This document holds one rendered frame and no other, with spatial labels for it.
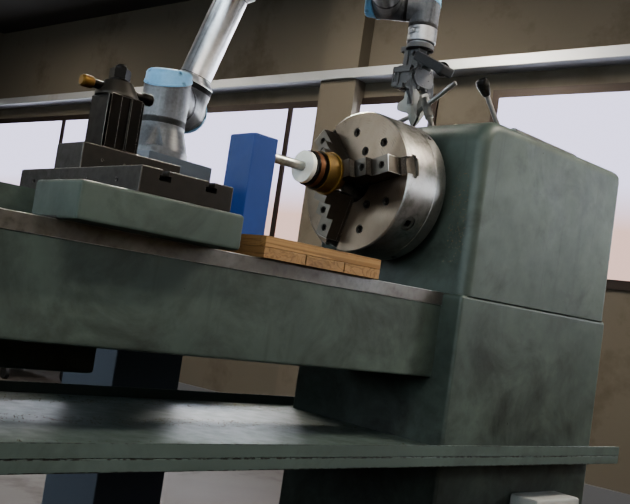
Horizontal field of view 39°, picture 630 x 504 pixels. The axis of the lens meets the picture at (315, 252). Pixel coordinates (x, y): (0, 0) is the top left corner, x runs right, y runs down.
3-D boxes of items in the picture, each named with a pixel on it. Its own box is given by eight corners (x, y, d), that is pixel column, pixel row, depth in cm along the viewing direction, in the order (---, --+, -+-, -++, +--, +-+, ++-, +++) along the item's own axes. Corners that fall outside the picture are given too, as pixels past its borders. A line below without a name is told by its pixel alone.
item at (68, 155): (148, 192, 176) (152, 166, 176) (177, 192, 169) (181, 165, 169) (53, 170, 162) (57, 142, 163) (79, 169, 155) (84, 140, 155)
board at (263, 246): (264, 268, 203) (266, 250, 204) (378, 279, 177) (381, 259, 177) (152, 248, 183) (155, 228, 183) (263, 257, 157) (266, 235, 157)
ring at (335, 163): (326, 156, 196) (295, 146, 190) (355, 154, 189) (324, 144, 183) (320, 197, 196) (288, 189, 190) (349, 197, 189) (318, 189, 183)
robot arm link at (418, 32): (443, 32, 230) (423, 21, 224) (440, 49, 229) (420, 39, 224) (421, 35, 235) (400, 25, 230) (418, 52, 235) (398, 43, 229)
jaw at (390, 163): (373, 170, 197) (415, 156, 188) (374, 191, 195) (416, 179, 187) (338, 159, 189) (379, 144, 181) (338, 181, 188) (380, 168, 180)
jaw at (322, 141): (351, 181, 201) (332, 145, 208) (365, 166, 199) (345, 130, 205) (316, 171, 194) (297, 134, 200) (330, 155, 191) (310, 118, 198)
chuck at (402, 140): (323, 251, 213) (345, 123, 214) (423, 264, 190) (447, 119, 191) (295, 246, 207) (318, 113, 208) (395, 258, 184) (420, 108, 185)
